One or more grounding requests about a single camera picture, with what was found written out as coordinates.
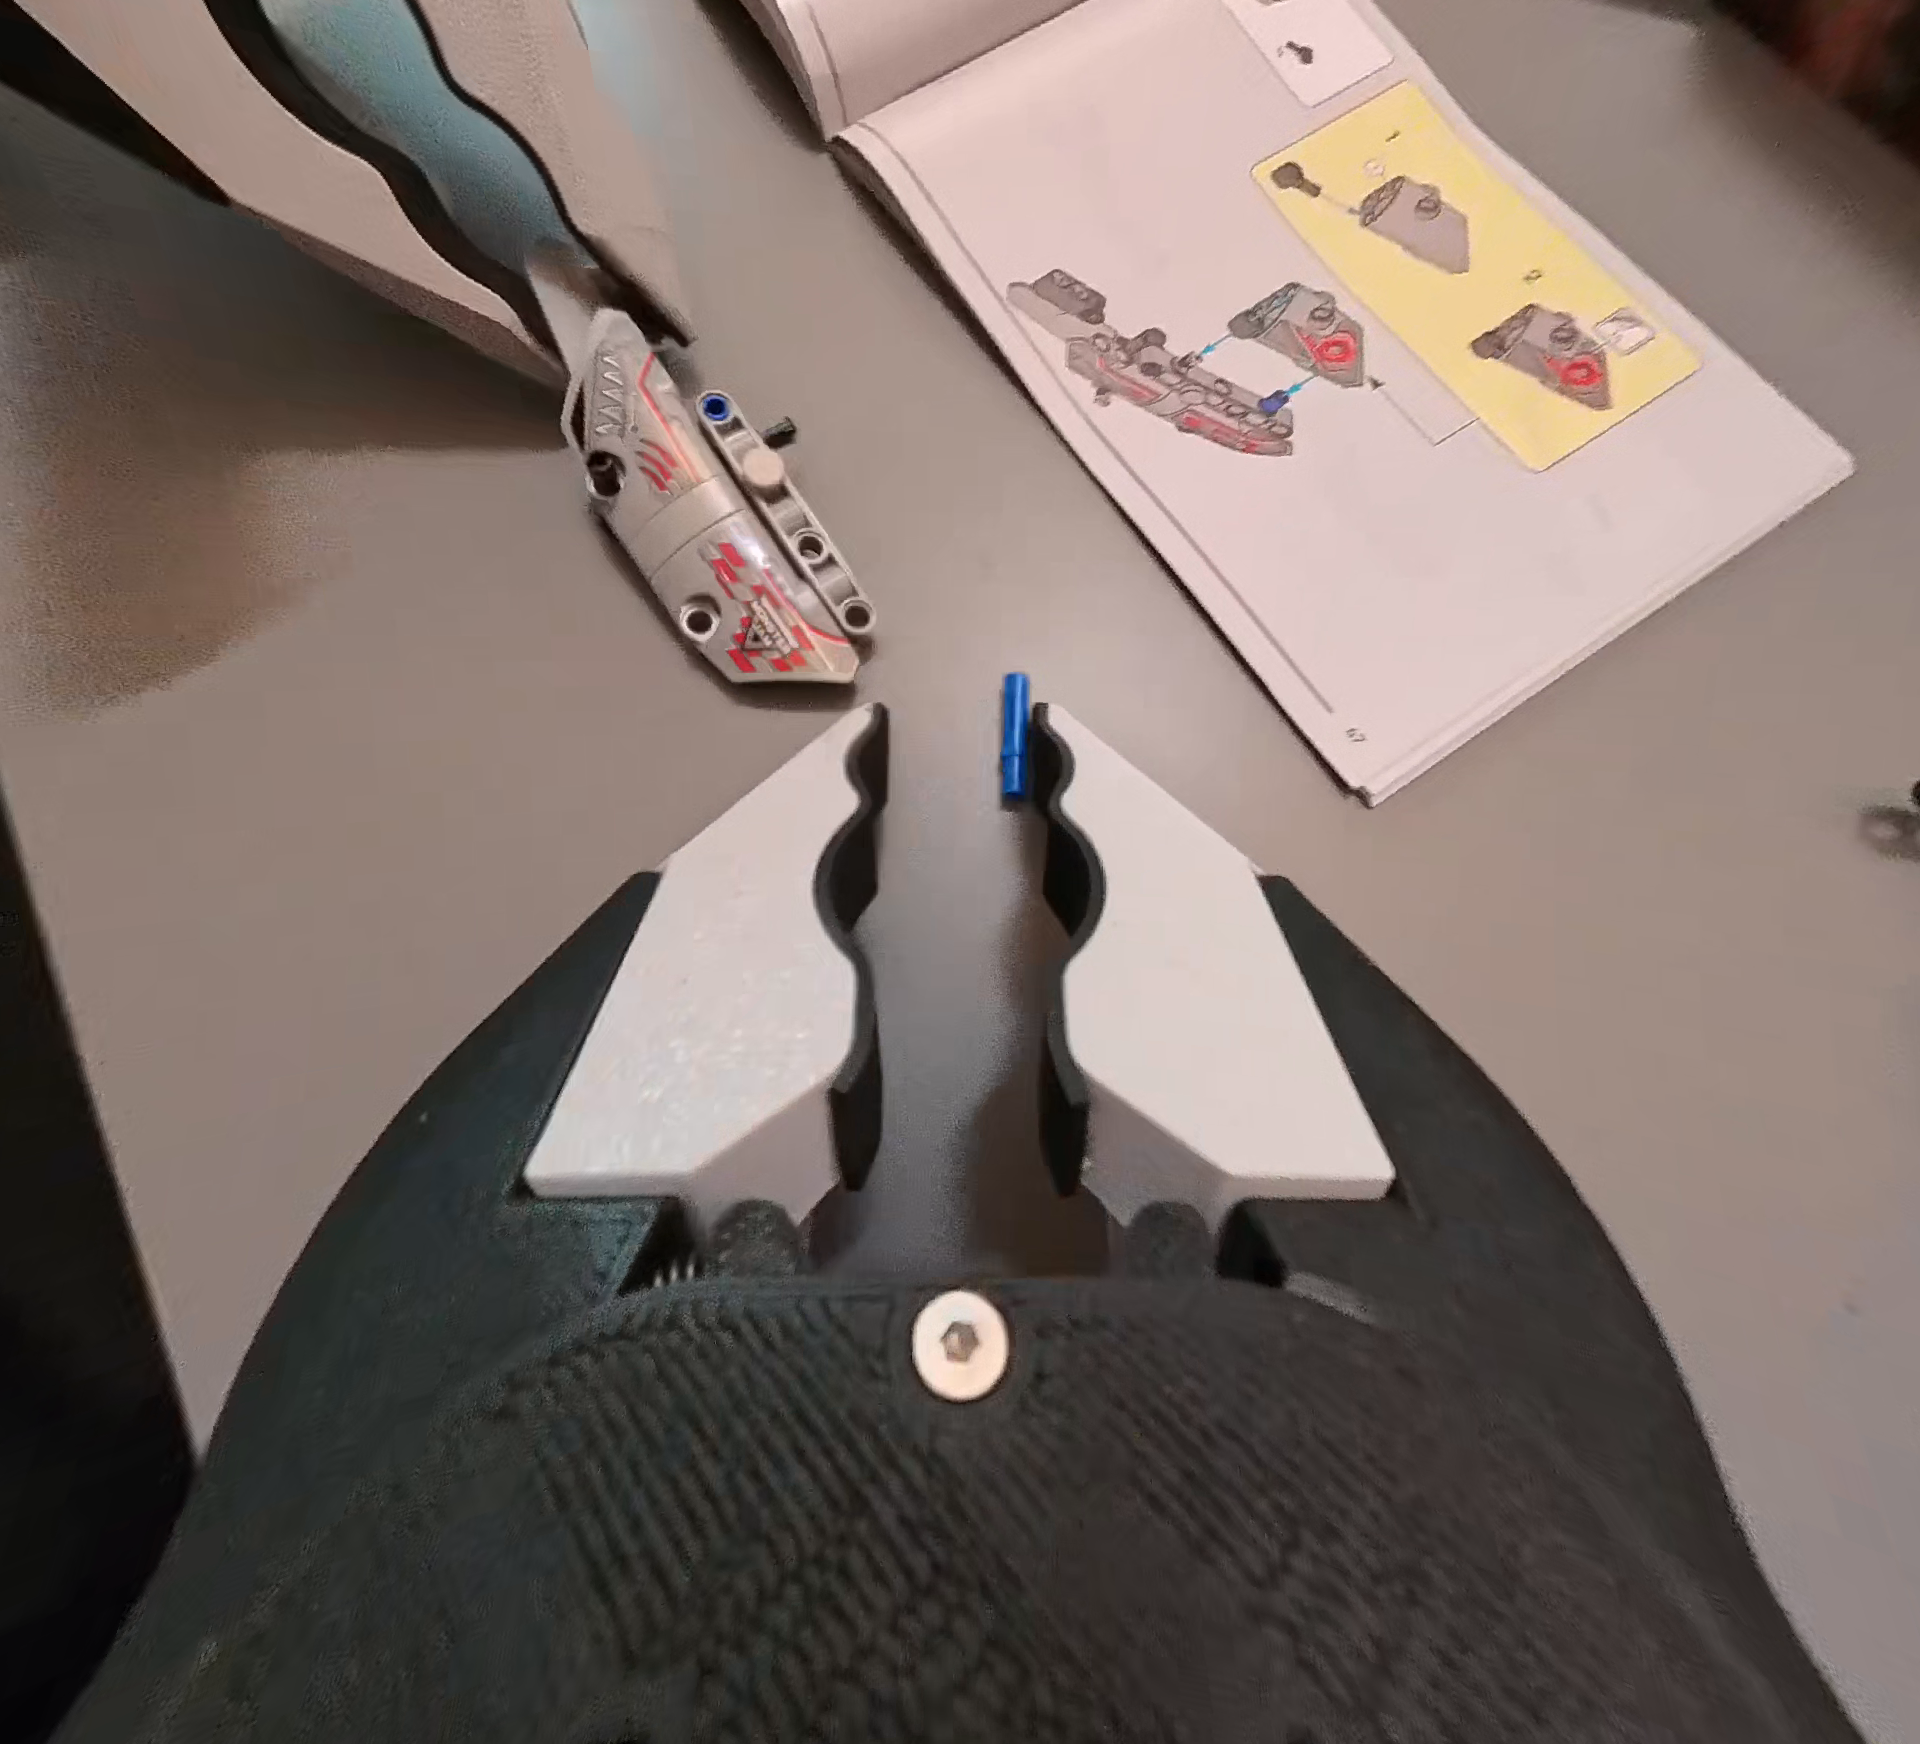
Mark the grey toy panel assembly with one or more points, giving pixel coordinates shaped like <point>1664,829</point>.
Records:
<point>719,576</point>

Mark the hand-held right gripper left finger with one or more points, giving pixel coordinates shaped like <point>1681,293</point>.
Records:
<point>705,1023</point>

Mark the grey desk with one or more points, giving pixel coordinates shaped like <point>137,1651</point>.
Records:
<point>377,874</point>

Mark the open instruction booklet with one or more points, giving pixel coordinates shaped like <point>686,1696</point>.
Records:
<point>1200,545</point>

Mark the person's black clothing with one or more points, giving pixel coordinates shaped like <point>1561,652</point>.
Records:
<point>60,1248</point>

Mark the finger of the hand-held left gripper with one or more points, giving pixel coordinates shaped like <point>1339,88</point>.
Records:
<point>510,19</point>
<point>179,50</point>

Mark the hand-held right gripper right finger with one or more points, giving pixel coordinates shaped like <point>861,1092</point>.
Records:
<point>1215,1023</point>

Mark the blue toy pin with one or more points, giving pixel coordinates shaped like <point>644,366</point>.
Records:
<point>1018,747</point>

